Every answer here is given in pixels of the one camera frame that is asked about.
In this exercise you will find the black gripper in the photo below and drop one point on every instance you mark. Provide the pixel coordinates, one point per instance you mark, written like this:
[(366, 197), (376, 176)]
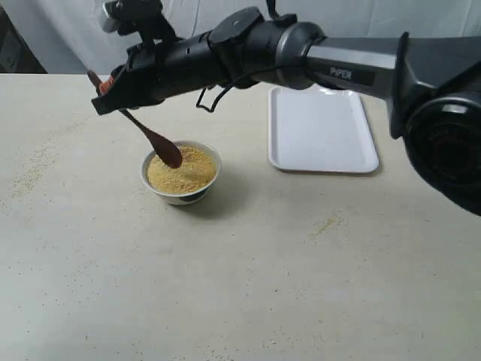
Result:
[(150, 77)]

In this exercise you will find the dark red wooden spoon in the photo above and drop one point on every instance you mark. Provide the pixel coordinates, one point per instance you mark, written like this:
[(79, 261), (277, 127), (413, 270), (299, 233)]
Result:
[(164, 148)]

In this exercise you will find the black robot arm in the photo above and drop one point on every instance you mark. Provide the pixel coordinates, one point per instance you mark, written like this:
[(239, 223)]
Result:
[(431, 85)]

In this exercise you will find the tan granular powder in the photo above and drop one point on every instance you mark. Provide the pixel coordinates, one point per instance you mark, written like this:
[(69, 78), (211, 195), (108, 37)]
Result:
[(196, 171)]

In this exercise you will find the white ceramic bowl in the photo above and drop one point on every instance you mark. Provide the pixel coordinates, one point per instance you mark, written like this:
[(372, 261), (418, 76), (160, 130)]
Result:
[(189, 198)]

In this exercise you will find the white rectangular tray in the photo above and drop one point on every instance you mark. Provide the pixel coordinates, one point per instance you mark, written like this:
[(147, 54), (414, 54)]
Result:
[(319, 130)]

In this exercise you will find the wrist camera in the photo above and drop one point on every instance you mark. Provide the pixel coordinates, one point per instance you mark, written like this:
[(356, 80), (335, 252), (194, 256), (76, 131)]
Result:
[(144, 17)]

